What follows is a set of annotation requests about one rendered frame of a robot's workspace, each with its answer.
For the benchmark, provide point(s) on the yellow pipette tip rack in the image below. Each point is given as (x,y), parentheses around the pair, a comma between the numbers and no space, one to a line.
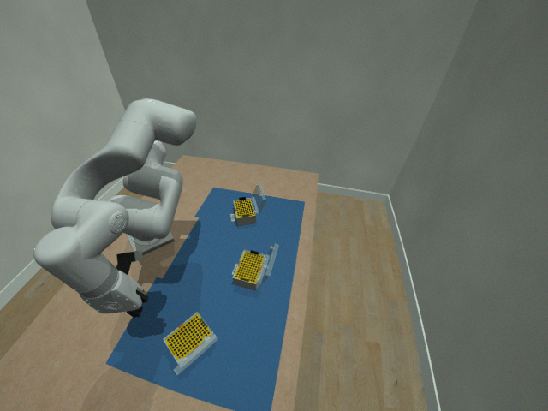
(249,266)

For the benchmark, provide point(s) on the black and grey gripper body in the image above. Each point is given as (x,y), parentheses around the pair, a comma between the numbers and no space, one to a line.
(121,297)

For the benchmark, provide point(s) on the yellow perforated tip rack insert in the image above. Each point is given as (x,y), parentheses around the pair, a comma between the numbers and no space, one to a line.
(244,208)
(186,338)

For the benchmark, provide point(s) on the blue bench mat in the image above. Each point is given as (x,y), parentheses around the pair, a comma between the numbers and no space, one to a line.
(239,370)

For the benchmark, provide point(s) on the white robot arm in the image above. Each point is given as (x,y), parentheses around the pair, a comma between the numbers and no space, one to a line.
(75,253)

